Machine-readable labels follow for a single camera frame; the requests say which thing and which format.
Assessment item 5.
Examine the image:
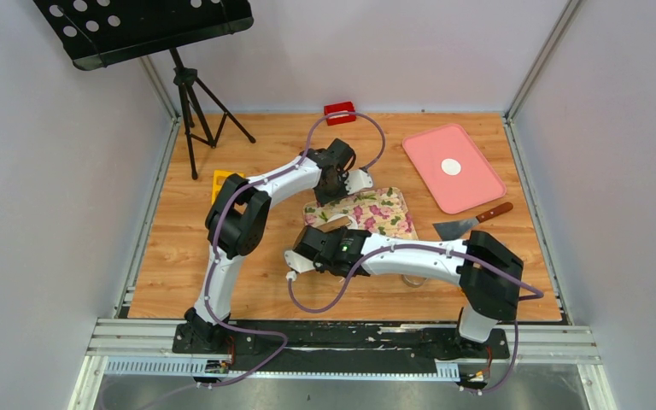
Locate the floral yellow tray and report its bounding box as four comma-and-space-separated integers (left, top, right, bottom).
303, 187, 418, 239

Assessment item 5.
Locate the wooden rolling pin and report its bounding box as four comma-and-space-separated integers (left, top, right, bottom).
317, 215, 353, 232

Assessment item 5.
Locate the white dough ball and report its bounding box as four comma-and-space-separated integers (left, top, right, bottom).
325, 214, 358, 231

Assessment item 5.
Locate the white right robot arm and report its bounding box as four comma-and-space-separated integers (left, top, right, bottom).
284, 226, 524, 357

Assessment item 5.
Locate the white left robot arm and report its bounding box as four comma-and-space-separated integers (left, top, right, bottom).
184, 139, 355, 353

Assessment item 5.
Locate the flat white dough wrapper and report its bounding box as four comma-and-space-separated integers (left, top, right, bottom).
441, 158, 462, 176

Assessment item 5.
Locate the red toy block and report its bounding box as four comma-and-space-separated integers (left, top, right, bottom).
324, 101, 357, 126

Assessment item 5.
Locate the yellow triangular toy block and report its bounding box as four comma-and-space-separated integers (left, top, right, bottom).
211, 169, 245, 205

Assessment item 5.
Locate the pink tray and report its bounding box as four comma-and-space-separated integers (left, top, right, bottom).
401, 124, 507, 214

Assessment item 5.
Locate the black music stand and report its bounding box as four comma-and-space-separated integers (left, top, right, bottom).
35, 1, 256, 160

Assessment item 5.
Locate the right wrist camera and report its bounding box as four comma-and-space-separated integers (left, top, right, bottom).
284, 250, 314, 273

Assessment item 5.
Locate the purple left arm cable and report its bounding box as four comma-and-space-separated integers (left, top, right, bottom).
97, 111, 387, 410

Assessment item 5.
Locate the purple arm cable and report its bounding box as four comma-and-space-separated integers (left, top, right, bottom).
285, 243, 545, 395
97, 111, 387, 410

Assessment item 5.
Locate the metal scraper wooden handle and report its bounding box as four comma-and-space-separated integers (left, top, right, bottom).
433, 202, 513, 241

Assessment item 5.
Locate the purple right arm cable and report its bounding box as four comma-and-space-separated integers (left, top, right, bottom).
285, 243, 545, 395

